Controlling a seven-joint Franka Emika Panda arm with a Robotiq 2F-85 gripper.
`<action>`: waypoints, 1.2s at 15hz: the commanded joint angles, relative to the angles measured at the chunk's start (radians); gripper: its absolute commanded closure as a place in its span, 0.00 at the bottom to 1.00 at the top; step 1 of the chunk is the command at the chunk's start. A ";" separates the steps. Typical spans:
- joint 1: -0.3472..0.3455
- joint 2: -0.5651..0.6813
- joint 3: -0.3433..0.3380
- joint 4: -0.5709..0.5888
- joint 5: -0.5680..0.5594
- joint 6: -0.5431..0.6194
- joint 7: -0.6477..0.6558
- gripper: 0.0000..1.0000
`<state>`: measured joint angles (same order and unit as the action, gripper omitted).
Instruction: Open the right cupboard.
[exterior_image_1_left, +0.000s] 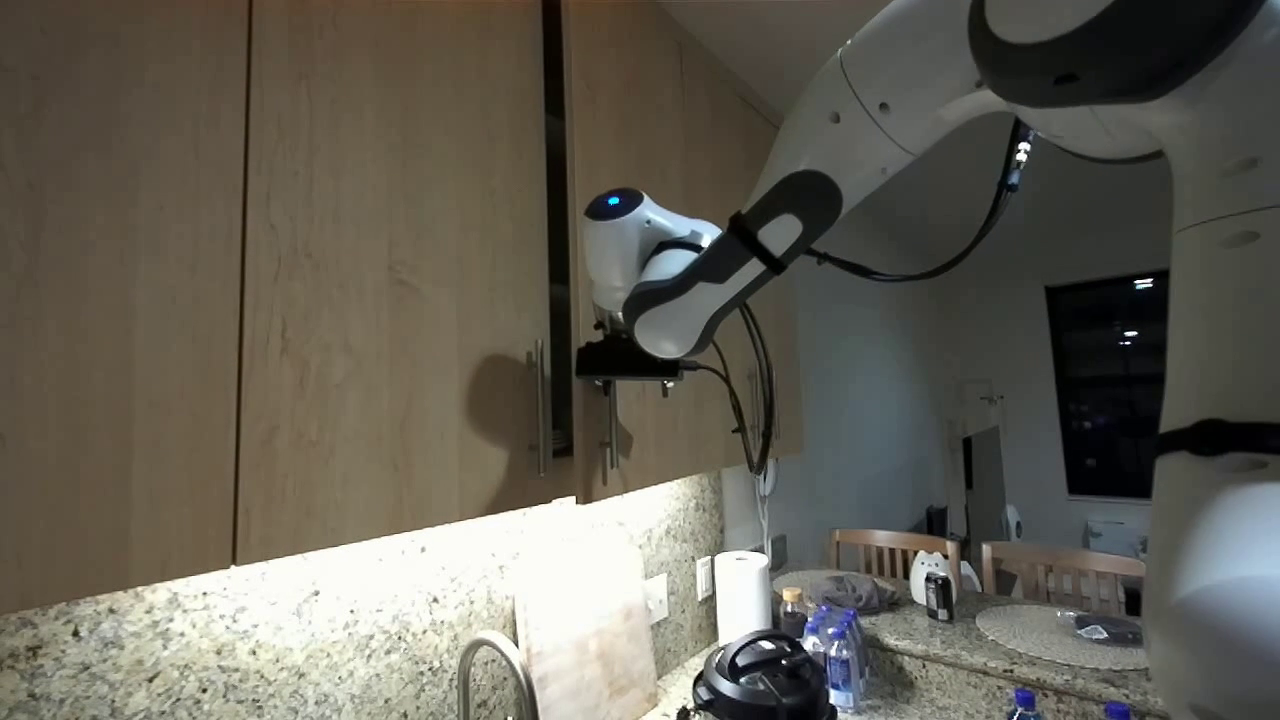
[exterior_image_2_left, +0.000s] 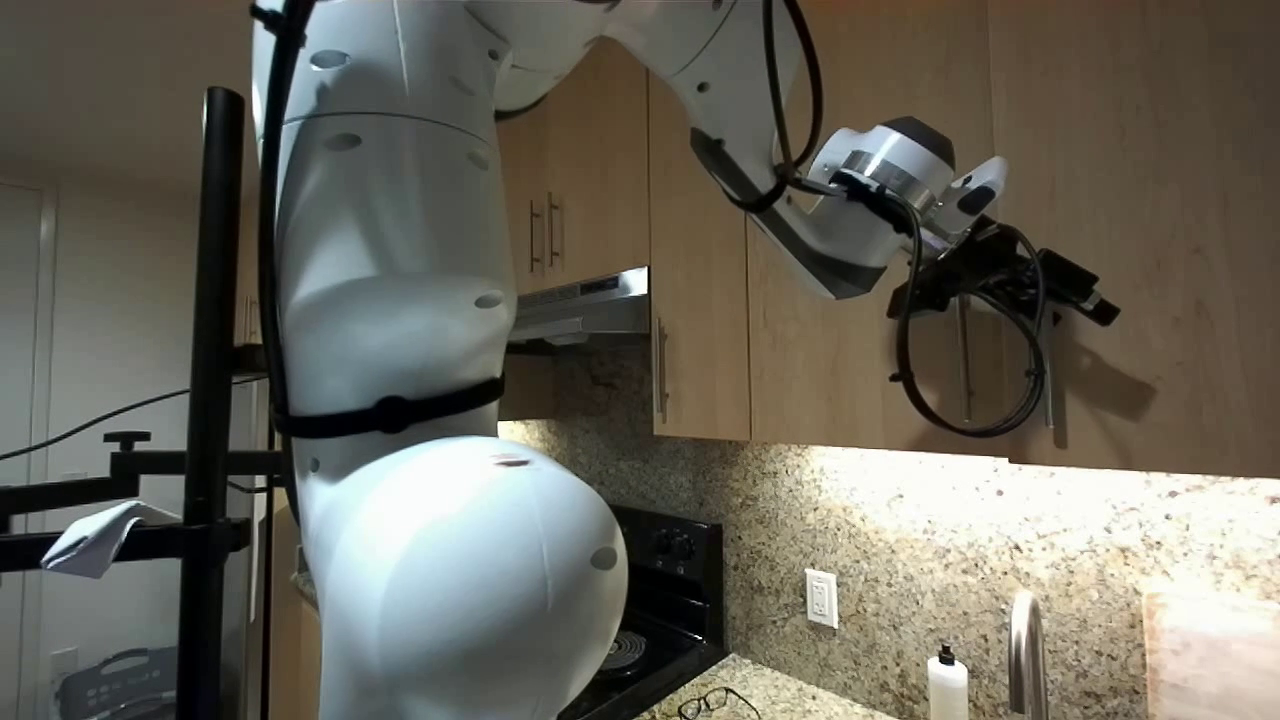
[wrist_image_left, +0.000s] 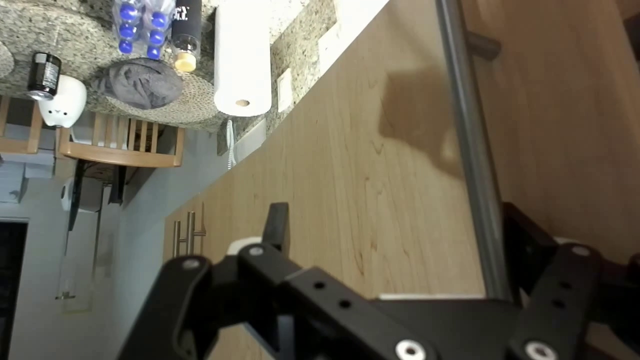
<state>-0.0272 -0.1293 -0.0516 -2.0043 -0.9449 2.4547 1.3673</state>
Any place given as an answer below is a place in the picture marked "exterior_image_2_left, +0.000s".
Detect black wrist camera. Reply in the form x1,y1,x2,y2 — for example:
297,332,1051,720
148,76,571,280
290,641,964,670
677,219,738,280
1040,249,1124,332

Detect narrow wooden cupboard door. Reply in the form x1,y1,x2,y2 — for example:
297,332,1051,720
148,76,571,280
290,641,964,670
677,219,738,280
644,65,754,444

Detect wooden cabinet door over hood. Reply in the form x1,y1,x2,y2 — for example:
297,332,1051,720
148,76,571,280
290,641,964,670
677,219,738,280
541,37,654,293
496,96,553,302

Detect white wall outlet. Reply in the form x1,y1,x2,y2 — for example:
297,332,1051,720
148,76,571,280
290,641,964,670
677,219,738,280
800,565,844,631

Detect light wooden cutting board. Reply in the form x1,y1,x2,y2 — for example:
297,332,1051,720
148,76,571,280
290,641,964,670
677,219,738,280
1139,583,1280,720

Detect wide wooden cupboard door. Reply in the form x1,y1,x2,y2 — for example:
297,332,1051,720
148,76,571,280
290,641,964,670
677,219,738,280
738,0,1010,456

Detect wooden cupboard door white inside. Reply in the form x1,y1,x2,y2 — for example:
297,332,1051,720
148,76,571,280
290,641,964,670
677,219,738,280
991,0,1280,479

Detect black stand pole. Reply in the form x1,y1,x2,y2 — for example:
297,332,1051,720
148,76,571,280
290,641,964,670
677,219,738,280
174,84,252,720

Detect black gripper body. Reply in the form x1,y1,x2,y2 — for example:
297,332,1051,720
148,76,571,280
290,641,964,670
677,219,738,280
904,218,1065,315

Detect eyeglasses on counter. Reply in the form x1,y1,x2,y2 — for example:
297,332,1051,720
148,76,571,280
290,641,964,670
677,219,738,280
671,686,764,720

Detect chrome kitchen faucet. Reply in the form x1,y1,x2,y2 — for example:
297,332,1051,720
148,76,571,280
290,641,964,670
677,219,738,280
1004,588,1051,720

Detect grey plastic basket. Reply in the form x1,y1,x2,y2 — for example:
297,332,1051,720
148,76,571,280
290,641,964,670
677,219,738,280
51,643,182,720

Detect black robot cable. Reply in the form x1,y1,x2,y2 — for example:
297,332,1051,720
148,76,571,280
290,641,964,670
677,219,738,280
683,0,1057,439

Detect thin dark wall cable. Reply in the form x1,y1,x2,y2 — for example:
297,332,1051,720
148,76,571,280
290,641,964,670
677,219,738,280
0,385,195,464

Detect steel range hood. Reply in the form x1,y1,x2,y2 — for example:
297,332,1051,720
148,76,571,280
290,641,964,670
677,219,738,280
502,263,654,356

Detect white soap bottle black pump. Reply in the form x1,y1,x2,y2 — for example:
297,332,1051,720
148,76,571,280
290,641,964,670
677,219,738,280
922,641,973,720

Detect black stove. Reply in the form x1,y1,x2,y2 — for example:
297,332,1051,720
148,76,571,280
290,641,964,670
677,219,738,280
554,497,731,720

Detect crumpled white paper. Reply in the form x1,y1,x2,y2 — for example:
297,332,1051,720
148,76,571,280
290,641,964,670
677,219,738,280
35,497,182,583

